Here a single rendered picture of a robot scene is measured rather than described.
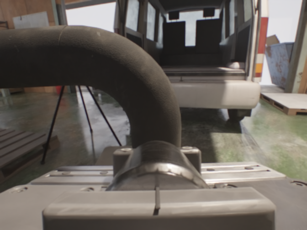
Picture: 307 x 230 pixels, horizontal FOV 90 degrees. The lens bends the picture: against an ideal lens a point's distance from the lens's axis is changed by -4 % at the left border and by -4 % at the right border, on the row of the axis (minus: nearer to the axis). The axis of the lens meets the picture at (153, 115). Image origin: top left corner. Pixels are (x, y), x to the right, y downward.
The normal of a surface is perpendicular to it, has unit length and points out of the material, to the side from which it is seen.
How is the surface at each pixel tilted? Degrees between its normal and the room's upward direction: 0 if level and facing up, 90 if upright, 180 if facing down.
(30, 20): 90
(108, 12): 90
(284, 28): 90
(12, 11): 90
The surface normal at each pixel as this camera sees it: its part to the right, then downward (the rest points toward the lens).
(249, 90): -0.16, 0.24
